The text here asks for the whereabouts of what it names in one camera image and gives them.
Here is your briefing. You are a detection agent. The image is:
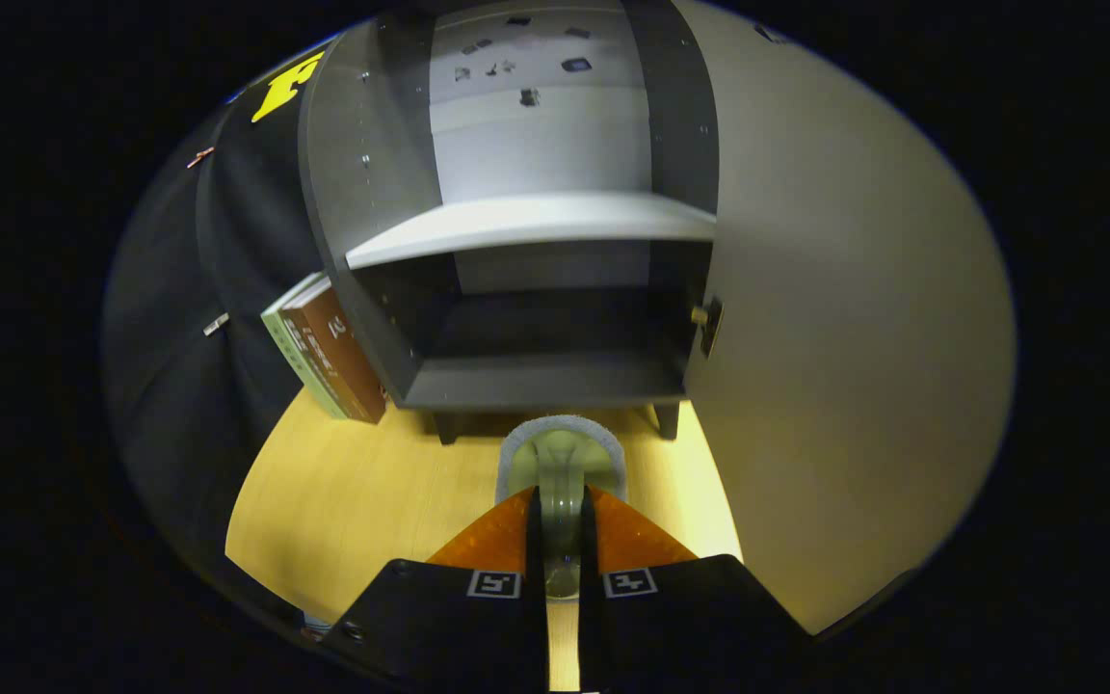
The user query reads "white cabinet shelf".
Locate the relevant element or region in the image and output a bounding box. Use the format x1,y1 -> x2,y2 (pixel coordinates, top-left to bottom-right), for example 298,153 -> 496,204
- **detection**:
345,191 -> 718,271

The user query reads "brown book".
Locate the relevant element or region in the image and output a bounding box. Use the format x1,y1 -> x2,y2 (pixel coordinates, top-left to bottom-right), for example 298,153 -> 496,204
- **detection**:
278,284 -> 388,426

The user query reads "beige cabinet door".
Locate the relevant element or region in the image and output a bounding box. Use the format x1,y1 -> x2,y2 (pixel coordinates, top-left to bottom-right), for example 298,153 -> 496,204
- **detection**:
671,0 -> 1017,637

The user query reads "black backdrop cloth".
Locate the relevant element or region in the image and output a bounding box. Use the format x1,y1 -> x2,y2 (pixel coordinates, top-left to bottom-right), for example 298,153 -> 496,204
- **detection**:
100,46 -> 330,589

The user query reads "dark grey cabinet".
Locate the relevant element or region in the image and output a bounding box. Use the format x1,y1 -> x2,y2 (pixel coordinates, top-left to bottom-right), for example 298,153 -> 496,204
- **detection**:
298,0 -> 722,444

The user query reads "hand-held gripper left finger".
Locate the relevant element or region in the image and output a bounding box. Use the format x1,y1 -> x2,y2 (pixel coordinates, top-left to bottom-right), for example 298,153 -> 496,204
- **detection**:
322,485 -> 550,694

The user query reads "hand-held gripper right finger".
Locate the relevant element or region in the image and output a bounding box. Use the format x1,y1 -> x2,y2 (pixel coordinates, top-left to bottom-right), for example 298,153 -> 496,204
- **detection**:
576,485 -> 818,694

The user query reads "green cup with grey rim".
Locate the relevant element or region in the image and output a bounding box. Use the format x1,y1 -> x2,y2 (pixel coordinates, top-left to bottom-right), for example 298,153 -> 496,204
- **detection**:
495,414 -> 629,601

